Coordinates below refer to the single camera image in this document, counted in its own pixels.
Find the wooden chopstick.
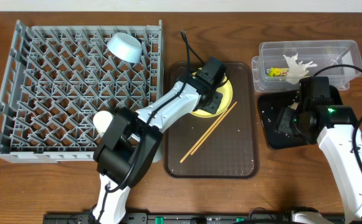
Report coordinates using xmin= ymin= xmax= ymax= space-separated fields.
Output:
xmin=190 ymin=102 xmax=237 ymax=155
xmin=179 ymin=102 xmax=237 ymax=163

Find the light blue bowl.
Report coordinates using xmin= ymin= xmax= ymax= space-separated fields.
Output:
xmin=107 ymin=32 xmax=143 ymax=63

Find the white cup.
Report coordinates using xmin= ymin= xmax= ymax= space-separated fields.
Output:
xmin=93 ymin=111 xmax=114 ymax=137

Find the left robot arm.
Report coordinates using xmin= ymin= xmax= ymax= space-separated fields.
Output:
xmin=91 ymin=75 xmax=227 ymax=223

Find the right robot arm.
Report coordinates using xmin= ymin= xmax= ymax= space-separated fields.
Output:
xmin=275 ymin=105 xmax=362 ymax=223

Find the black waste tray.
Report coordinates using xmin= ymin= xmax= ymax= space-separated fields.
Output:
xmin=258 ymin=86 xmax=357 ymax=149

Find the grey plastic dishwasher rack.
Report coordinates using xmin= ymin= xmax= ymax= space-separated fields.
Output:
xmin=0 ymin=21 xmax=164 ymax=163

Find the crumpled white tissue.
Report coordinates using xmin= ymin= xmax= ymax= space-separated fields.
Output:
xmin=283 ymin=54 xmax=318 ymax=84

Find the brown plastic tray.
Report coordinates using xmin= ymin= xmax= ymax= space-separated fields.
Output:
xmin=164 ymin=62 xmax=259 ymax=179

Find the yellow snack wrapper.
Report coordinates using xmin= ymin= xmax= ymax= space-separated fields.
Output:
xmin=267 ymin=67 xmax=289 ymax=77

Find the clear plastic bin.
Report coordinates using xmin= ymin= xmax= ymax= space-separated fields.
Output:
xmin=252 ymin=40 xmax=362 ymax=93

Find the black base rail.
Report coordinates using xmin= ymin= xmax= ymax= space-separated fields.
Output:
xmin=42 ymin=208 xmax=297 ymax=224

